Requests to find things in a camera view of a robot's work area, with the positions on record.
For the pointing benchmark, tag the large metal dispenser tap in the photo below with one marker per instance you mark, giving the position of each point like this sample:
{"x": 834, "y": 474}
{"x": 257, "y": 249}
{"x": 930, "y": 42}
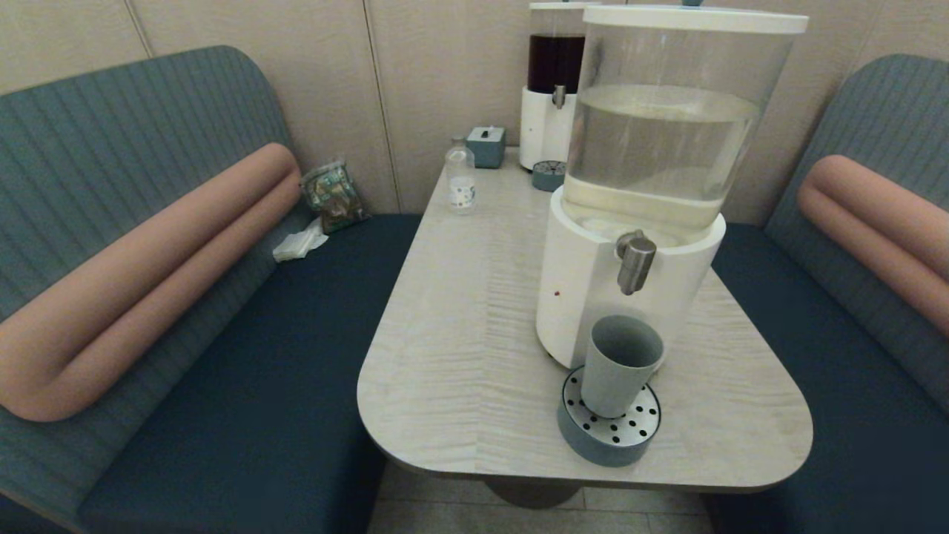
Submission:
{"x": 636, "y": 263}

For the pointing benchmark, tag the grey plastic cup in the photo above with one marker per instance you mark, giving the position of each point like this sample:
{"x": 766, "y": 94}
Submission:
{"x": 619, "y": 371}

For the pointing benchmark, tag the small clear bottle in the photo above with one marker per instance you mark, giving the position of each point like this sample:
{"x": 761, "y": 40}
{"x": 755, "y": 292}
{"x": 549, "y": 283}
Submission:
{"x": 460, "y": 182}

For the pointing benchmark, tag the small blue perforated drip tray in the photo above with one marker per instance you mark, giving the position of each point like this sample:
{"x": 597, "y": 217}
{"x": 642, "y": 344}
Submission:
{"x": 549, "y": 178}

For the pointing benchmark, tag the blue-grey tissue box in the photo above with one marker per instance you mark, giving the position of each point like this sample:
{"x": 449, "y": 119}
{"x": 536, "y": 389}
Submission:
{"x": 485, "y": 147}

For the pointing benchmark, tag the crumpled snack bag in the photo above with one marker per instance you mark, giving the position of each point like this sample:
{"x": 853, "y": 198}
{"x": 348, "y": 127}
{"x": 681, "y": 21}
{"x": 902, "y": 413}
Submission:
{"x": 334, "y": 199}

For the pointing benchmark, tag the white crumpled tissue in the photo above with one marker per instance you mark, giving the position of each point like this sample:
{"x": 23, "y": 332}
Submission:
{"x": 300, "y": 242}

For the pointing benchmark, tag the small metal dispenser tap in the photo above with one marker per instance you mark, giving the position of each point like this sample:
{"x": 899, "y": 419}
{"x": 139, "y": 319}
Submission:
{"x": 559, "y": 96}

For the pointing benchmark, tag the large blue perforated drip tray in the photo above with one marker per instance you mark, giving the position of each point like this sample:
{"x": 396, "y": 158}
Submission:
{"x": 593, "y": 441}

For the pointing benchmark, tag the large clear water dispenser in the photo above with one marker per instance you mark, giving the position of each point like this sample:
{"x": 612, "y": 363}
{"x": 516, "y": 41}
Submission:
{"x": 652, "y": 148}

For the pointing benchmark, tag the dark drink dispenser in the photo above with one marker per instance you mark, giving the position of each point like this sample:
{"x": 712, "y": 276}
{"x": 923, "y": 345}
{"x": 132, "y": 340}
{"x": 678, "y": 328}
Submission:
{"x": 556, "y": 63}

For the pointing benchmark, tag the pink bolster cushion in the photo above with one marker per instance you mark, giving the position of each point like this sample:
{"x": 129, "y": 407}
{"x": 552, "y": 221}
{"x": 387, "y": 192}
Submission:
{"x": 875, "y": 211}
{"x": 148, "y": 297}

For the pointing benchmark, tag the teal upholstered bench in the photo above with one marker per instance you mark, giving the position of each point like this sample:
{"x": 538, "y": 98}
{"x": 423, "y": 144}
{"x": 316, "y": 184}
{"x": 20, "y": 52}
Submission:
{"x": 111, "y": 133}
{"x": 875, "y": 111}

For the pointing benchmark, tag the table pedestal with brass base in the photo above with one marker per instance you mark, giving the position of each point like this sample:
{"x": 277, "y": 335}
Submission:
{"x": 534, "y": 495}

